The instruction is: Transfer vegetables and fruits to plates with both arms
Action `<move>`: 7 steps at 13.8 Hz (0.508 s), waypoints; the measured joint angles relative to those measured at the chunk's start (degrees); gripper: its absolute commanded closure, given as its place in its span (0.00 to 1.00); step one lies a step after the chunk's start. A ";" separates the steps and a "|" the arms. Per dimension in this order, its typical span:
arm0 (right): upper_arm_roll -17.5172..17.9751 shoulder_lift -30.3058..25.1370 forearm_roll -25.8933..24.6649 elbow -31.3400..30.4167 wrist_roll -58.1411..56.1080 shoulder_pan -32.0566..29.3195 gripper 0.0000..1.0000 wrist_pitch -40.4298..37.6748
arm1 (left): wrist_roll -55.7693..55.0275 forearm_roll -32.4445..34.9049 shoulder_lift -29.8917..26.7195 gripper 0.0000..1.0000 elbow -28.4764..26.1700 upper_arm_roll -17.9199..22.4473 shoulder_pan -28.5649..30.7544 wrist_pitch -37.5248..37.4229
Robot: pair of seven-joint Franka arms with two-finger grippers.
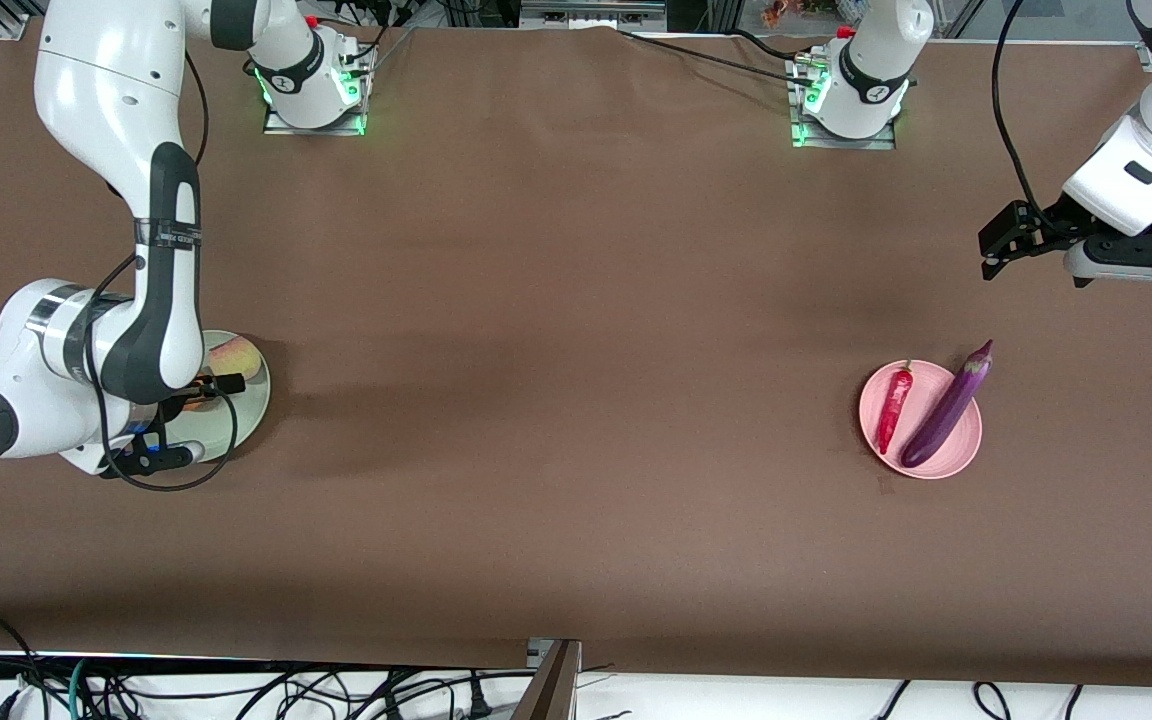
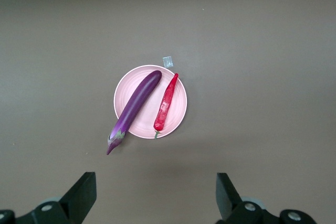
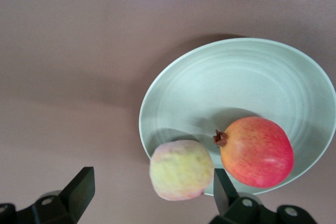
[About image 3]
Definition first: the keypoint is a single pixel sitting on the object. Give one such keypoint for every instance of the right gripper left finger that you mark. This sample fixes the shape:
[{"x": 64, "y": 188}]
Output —
[{"x": 71, "y": 197}]

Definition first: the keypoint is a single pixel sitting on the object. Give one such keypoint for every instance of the pale green round plate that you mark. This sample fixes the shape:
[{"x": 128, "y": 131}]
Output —
[{"x": 236, "y": 82}]

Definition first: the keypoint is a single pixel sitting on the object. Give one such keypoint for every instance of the yellow pink peach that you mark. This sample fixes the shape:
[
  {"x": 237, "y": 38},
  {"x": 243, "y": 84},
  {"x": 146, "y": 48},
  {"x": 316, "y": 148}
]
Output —
[{"x": 181, "y": 171}]

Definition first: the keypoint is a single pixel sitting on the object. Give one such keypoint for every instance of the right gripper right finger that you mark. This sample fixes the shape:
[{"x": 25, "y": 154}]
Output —
[{"x": 236, "y": 208}]

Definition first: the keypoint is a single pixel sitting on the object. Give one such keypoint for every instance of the red pomegranate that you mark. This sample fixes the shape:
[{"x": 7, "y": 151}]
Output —
[{"x": 257, "y": 153}]

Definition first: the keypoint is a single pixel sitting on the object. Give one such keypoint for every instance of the brown table cover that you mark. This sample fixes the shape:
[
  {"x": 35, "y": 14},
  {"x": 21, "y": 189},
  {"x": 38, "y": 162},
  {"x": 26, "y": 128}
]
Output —
[{"x": 65, "y": 51}]

